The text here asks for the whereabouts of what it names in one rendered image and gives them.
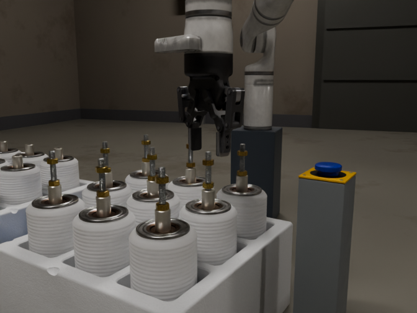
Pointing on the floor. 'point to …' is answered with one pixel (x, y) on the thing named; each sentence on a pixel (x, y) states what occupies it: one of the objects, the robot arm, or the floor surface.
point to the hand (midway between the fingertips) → (208, 145)
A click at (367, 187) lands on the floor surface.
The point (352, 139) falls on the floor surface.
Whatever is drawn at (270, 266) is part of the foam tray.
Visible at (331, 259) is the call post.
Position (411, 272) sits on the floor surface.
